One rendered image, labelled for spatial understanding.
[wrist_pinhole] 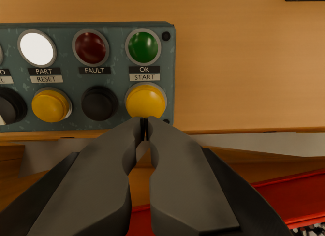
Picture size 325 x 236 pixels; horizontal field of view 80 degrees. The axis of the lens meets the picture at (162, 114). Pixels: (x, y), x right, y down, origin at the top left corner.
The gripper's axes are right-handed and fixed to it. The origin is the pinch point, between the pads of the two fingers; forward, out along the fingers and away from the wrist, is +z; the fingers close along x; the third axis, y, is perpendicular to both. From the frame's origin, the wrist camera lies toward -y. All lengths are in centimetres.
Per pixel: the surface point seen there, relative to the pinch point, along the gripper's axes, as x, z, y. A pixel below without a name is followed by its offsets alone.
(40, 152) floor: -61, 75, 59
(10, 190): -48, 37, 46
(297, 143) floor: 80, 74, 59
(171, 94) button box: 2.0, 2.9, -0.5
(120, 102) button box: -2.0, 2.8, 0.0
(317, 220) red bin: 13.0, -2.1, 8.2
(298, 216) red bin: 11.5, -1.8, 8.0
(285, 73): 13.2, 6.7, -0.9
